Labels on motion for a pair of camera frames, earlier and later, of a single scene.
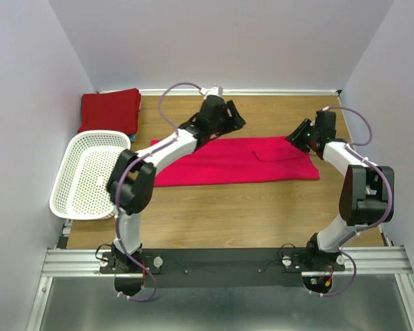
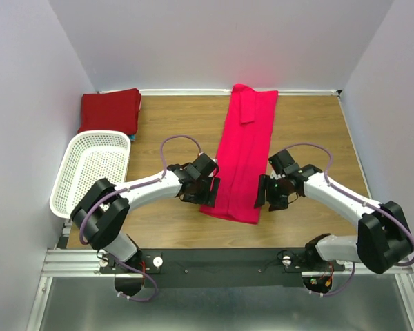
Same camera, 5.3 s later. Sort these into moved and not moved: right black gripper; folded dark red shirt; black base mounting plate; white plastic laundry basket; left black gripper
Moved: right black gripper; left black gripper
Not moved: black base mounting plate; folded dark red shirt; white plastic laundry basket
